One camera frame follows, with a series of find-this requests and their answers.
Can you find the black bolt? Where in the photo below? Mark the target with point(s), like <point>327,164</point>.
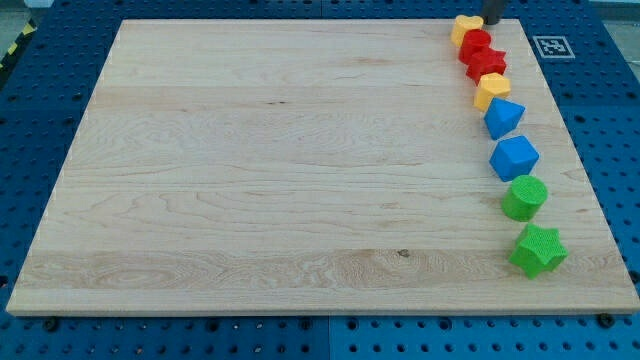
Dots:
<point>605,320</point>
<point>50,324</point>

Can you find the green star block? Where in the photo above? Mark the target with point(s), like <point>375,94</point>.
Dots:
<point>538,250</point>

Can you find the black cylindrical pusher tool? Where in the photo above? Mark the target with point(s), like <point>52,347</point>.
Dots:
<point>492,11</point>

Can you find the red cylinder block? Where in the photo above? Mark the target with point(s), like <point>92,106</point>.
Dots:
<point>473,41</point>

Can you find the yellow heart block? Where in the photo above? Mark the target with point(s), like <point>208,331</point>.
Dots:
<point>462,24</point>

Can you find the large wooden board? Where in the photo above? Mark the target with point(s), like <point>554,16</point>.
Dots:
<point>308,167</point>

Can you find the blue cube block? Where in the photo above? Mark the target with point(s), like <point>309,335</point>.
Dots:
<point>513,157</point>

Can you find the red star block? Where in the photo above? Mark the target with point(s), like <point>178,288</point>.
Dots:
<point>486,61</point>

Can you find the black bolt right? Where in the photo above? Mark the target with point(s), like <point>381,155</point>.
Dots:
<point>605,320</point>

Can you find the blue triangle block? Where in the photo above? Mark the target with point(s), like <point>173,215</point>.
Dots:
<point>502,117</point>

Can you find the yellow hexagon block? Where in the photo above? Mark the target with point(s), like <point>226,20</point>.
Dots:
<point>490,86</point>

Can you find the white fiducial marker tag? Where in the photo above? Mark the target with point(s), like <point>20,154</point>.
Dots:
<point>553,47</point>

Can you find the green cylinder block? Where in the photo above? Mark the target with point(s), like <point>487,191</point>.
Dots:
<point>524,197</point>

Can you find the black bolt left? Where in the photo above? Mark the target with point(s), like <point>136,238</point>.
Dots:
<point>50,324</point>

